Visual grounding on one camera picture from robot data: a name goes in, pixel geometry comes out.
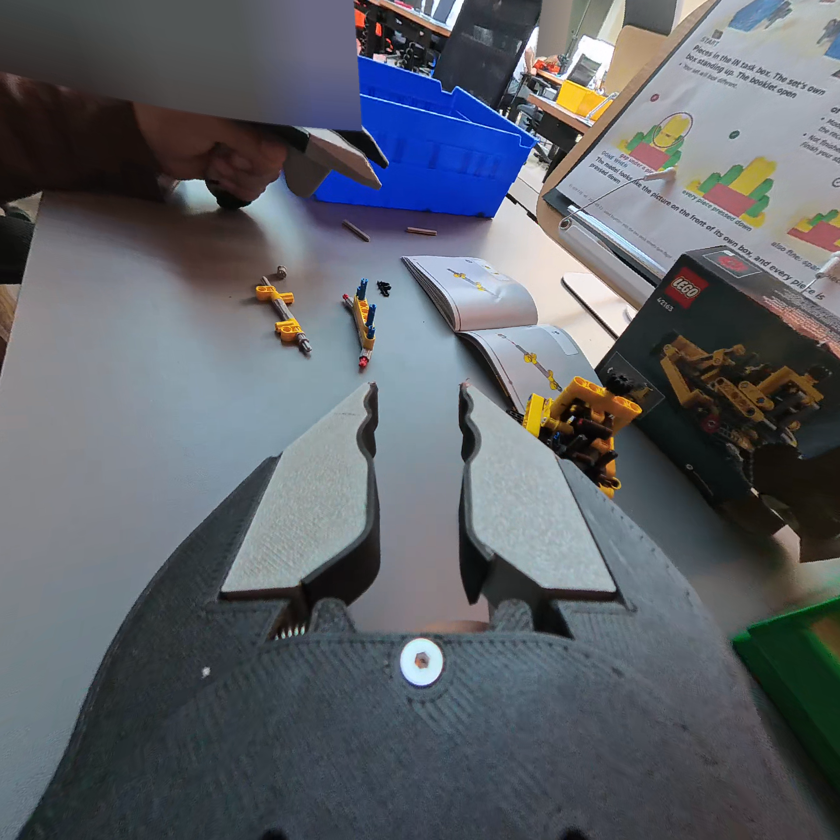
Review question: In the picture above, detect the open instruction booklet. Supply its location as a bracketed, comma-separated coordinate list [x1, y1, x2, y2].
[401, 254, 595, 416]

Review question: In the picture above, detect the black lego set box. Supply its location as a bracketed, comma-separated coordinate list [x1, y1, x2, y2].
[593, 245, 840, 563]

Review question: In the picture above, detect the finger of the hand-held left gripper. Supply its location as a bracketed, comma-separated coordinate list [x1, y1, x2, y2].
[283, 127, 384, 198]
[343, 129, 390, 172]

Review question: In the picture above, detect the yellow plastic bin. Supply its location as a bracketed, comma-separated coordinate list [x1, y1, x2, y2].
[555, 78, 616, 120]

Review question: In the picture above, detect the printed instruction sheet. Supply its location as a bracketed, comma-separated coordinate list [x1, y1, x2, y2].
[556, 0, 840, 304]

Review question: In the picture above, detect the grey easel stand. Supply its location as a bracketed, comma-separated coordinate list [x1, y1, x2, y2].
[558, 199, 685, 340]

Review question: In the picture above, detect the yellow beam with blue pins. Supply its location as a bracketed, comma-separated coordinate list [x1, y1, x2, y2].
[341, 278, 379, 370]

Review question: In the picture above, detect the cardboard backing board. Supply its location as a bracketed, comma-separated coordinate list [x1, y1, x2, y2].
[536, 0, 723, 245]

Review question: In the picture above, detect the yellow lego vehicle model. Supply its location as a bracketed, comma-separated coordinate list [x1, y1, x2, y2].
[521, 374, 643, 500]

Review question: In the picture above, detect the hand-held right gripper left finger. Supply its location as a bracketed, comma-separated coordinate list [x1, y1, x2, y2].
[220, 382, 382, 609]

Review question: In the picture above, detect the person's left forearm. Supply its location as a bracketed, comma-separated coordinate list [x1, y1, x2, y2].
[0, 71, 166, 206]

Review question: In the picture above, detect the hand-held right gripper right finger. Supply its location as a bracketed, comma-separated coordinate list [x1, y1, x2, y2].
[457, 383, 620, 605]

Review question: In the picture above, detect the grey axle with yellow connectors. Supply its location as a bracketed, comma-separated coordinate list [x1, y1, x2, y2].
[255, 276, 313, 356]

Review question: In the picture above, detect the green plastic bin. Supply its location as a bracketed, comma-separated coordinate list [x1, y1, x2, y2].
[731, 595, 840, 796]

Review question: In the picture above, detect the person's left hand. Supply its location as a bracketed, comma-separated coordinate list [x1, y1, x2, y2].
[134, 104, 290, 202]

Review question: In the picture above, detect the wooden background desk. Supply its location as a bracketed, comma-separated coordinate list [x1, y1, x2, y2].
[525, 92, 595, 161]

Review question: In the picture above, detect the black office chair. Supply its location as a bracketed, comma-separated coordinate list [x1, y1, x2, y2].
[432, 0, 545, 110]

